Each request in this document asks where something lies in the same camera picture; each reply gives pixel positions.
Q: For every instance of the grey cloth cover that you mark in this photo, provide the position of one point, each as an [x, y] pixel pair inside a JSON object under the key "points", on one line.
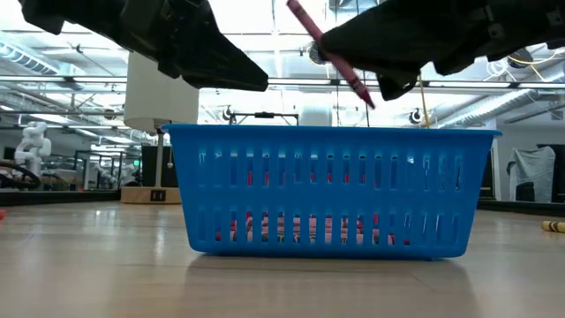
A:
{"points": [[532, 168]]}

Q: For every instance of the blue plastic basket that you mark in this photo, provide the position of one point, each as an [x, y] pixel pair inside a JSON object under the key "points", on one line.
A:
{"points": [[335, 199]]}

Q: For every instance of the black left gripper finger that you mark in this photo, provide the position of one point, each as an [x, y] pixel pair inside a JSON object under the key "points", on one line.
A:
{"points": [[220, 66]]}

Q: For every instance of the crayons inside basket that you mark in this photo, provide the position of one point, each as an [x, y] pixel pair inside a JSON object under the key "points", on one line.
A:
{"points": [[249, 178]]}

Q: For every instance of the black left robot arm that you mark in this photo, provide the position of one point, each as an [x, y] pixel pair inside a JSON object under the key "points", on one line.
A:
{"points": [[79, 15]]}

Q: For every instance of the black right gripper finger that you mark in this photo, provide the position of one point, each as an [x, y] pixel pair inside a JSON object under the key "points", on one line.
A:
{"points": [[397, 86], [397, 40]]}

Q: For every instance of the white table lamp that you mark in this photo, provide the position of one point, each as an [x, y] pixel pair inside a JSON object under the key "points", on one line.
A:
{"points": [[154, 106]]}

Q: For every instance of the black gantry bar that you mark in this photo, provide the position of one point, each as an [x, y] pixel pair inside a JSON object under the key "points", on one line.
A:
{"points": [[264, 115]]}

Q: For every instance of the yellow crayon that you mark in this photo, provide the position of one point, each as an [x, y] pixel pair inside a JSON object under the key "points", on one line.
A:
{"points": [[555, 226]]}

